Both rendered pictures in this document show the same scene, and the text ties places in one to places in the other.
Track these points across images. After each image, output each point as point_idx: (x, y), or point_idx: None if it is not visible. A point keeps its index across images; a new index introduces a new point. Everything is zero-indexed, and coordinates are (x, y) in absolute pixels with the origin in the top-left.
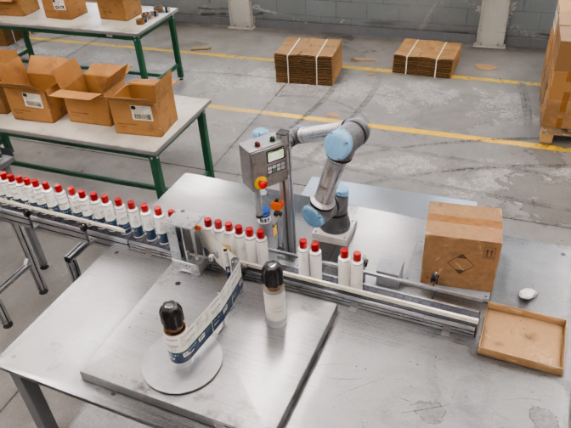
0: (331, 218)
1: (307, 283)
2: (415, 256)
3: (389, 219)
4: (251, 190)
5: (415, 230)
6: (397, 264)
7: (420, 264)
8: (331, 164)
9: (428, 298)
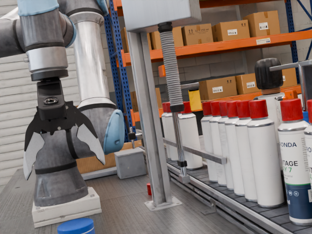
0: (77, 166)
1: (203, 164)
2: (82, 175)
3: (7, 206)
4: (200, 18)
5: (25, 194)
6: (122, 151)
7: (94, 172)
8: (100, 28)
9: (144, 152)
